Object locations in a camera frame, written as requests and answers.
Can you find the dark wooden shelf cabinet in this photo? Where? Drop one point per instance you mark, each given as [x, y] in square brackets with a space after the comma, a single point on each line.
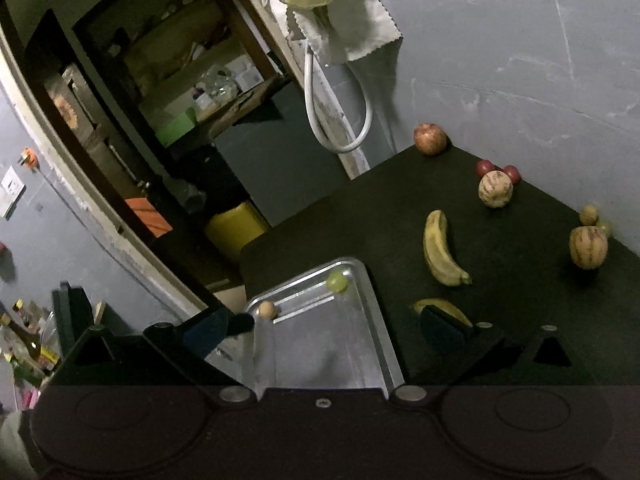
[150, 85]

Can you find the small red tomato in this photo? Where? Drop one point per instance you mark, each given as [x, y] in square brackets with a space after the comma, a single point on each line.
[485, 167]
[512, 174]

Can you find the dark glass bottle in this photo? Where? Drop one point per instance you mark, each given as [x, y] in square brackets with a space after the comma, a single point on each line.
[22, 337]

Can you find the red pomegranate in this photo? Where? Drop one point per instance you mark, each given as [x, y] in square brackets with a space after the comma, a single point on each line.
[429, 138]

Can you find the green grape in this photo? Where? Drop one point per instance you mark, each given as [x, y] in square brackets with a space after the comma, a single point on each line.
[605, 228]
[336, 281]

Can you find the yellow plastic container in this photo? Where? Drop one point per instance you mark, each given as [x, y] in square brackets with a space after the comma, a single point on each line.
[235, 229]

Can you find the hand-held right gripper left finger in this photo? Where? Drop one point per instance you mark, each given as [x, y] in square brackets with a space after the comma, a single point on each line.
[207, 334]

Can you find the small tan round fruit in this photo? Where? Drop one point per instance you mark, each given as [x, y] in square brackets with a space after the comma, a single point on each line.
[266, 310]
[589, 215]

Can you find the dark grey cabinet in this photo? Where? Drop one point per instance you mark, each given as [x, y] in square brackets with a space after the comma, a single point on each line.
[275, 160]

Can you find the metal tray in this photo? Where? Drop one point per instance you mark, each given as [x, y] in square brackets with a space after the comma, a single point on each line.
[340, 340]

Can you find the white wall switch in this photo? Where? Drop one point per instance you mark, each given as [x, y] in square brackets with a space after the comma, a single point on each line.
[10, 192]

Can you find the green box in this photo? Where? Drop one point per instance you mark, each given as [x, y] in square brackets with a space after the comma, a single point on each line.
[175, 128]

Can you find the white cloth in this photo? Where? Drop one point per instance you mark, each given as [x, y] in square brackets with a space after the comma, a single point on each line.
[352, 25]

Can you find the orange striped box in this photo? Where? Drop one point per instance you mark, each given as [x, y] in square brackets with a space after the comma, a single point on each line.
[150, 216]

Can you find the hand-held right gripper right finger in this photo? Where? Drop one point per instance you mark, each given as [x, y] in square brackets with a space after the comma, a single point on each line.
[440, 331]

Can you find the striped pepino melon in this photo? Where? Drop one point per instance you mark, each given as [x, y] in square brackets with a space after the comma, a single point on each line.
[588, 247]
[495, 189]

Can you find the yellow banana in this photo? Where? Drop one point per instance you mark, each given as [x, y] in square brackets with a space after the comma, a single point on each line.
[445, 305]
[440, 252]

